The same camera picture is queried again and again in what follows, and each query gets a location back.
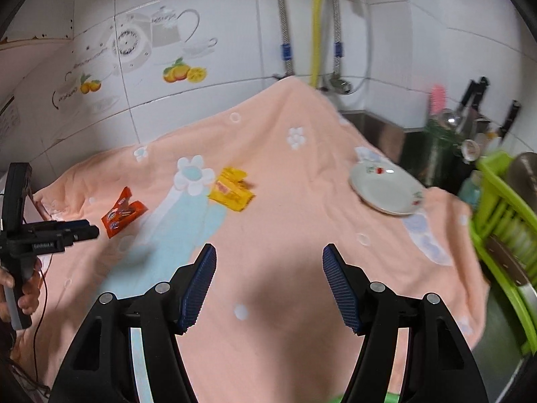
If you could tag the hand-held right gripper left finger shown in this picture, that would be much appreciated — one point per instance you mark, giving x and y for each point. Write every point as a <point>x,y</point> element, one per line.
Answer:
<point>199,285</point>

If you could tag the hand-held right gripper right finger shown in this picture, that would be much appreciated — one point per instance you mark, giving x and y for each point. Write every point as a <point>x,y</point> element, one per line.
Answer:
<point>342,285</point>

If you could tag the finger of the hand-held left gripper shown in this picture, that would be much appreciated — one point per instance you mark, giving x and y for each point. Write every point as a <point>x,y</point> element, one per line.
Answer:
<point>63,225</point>
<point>82,234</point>

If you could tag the person's left hand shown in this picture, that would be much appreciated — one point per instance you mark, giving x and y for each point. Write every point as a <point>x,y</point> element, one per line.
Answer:
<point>32,289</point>

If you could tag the orange snack wrapper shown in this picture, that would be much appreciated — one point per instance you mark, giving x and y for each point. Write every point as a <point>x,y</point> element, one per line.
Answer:
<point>121,214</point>

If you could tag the yellow snack wrapper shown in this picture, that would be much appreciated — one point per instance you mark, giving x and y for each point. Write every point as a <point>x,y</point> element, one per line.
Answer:
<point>230,191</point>

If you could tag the white plate with red print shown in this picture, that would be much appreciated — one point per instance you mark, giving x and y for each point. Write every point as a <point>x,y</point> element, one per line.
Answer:
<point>386,184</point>

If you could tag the peach floral blanket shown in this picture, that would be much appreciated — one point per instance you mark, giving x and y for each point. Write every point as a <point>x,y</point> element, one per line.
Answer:
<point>272,155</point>

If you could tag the stainless steel sink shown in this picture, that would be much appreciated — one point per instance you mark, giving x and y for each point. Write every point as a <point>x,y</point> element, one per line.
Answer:
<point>377,130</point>

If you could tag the dark utensil holder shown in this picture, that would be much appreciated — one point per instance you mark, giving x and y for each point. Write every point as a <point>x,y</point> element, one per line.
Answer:
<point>440,155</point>

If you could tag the green dish rack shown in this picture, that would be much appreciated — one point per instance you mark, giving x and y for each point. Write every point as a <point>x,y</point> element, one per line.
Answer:
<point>499,214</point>

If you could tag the small printed cup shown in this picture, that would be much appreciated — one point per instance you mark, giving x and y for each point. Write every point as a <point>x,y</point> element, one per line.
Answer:
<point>470,150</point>

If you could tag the metal ladle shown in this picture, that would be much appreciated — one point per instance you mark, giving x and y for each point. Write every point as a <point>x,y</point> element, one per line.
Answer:
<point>449,119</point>

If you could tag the metal water valve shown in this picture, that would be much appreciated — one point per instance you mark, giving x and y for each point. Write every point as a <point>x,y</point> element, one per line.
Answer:
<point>337,84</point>

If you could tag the pink brush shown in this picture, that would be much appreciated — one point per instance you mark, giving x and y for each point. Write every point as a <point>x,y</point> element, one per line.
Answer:
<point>438,98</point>

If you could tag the grey round pan lid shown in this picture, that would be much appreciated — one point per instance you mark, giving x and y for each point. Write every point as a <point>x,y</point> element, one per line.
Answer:
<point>526,170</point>

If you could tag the yellow pipe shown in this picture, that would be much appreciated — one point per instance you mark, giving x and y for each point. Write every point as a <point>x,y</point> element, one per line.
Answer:
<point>317,29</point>

